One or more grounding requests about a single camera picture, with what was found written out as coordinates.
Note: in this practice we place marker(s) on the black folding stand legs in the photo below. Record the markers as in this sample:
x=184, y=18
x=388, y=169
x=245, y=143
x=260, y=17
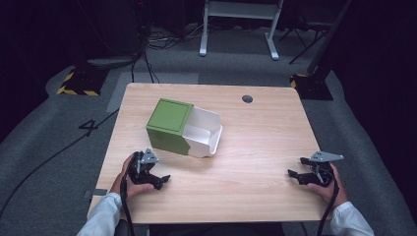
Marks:
x=306, y=46

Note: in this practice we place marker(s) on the white plastic drawer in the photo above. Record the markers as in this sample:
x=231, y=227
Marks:
x=205, y=131

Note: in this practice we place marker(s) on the white metal desk frame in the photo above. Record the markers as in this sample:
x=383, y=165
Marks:
x=241, y=10

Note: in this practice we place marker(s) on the person's left hand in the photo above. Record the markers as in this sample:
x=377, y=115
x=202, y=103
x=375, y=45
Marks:
x=131, y=189

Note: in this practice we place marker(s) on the green drawer case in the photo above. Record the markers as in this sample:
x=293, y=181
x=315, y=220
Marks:
x=168, y=118

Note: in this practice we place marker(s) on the dark slanted stand pole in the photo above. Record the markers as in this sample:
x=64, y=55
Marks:
x=329, y=39

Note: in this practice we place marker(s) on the person's right hand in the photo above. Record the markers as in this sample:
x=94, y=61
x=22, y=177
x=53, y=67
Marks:
x=329, y=193

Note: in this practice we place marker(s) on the black base with hazard stripes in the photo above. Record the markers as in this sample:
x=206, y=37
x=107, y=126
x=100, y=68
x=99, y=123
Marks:
x=311, y=87
x=83, y=83

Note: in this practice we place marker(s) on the black stand with grey foot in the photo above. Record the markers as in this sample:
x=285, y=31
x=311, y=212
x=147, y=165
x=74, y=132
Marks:
x=114, y=60

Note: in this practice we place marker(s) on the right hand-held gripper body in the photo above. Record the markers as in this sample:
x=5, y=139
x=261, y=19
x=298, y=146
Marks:
x=319, y=175

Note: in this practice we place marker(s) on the grey tape strip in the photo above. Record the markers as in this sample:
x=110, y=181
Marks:
x=98, y=192

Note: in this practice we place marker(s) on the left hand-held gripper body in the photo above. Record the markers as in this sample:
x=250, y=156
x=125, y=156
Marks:
x=144, y=170

